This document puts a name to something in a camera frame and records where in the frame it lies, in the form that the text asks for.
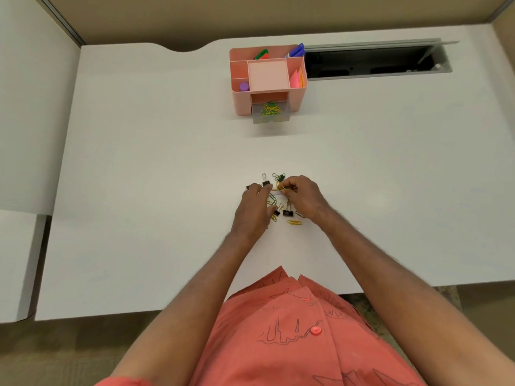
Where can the pink desk organizer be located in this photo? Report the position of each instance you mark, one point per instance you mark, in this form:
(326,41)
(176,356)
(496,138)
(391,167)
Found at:
(241,102)

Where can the pink sticky notes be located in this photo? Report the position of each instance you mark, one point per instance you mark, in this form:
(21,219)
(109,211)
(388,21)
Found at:
(295,79)

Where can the person's left forearm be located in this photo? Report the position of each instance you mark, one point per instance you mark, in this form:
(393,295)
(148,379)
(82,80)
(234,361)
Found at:
(189,309)

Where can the person's left hand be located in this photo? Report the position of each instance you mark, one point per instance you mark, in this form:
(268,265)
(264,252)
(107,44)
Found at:
(249,215)

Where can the green binder clip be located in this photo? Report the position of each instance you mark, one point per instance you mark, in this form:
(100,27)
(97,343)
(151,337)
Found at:
(281,177)

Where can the coral button shirt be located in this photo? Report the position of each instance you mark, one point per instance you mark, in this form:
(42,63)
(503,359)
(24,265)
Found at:
(281,341)

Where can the green and red marker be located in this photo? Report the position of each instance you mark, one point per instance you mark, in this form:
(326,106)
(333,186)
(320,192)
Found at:
(262,55)

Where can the pile of coloured paper clips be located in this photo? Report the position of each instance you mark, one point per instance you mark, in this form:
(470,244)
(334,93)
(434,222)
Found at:
(295,223)

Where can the clear plastic drawer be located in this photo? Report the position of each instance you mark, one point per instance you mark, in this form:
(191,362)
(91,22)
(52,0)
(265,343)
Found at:
(257,118)

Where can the person's left thumb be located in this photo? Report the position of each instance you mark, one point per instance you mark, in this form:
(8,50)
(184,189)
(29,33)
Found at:
(272,211)

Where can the person's right fingers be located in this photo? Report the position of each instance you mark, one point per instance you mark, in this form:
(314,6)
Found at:
(290,185)

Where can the purple capped glue stick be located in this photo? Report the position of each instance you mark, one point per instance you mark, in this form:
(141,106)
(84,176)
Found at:
(244,86)

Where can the person's right hand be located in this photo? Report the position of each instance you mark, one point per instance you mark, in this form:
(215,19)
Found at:
(308,198)

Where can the bunch of clips in drawer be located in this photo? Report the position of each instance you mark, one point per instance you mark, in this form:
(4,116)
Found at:
(270,110)

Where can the person's right forearm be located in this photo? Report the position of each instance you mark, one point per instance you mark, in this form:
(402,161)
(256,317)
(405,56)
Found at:
(394,293)

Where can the yellow paper clip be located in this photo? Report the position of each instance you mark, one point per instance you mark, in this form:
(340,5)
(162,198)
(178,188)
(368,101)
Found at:
(277,189)

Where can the blue stationery item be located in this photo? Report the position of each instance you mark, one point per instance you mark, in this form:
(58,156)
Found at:
(295,50)

